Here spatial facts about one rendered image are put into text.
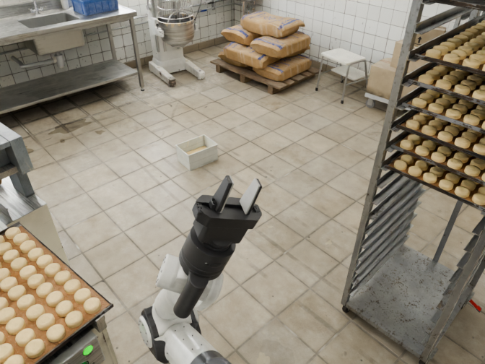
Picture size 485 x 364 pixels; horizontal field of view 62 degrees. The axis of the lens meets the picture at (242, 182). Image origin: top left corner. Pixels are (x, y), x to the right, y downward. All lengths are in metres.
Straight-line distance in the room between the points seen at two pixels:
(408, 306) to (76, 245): 2.11
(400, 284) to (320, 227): 0.73
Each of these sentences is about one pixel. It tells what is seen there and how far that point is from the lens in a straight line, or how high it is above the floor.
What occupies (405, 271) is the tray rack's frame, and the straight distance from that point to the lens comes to 2.59.
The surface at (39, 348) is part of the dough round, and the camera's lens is 1.35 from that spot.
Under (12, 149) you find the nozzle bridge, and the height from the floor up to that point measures 1.14.
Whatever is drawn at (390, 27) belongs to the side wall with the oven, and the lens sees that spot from 4.87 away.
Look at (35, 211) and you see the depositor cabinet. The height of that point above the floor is 0.83.
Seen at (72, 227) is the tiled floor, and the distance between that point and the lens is 3.12.
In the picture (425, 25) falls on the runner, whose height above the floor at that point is 1.59.
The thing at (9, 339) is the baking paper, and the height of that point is 0.90.
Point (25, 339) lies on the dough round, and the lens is 1.38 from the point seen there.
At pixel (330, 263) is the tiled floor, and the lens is 2.70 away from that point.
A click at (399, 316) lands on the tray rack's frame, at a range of 2.36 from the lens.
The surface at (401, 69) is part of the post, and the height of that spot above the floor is 1.45.
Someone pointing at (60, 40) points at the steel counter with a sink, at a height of 0.72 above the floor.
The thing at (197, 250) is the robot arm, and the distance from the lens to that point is 0.71.
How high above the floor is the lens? 1.97
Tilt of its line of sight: 37 degrees down
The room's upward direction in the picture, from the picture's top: straight up
